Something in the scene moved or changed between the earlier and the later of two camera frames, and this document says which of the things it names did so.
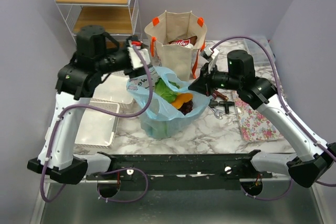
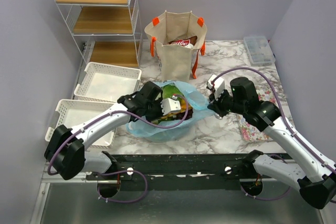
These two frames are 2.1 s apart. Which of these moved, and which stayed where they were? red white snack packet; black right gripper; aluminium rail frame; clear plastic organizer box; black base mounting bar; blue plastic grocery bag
Moved: blue plastic grocery bag; black right gripper
Stayed: black base mounting bar; clear plastic organizer box; aluminium rail frame; red white snack packet
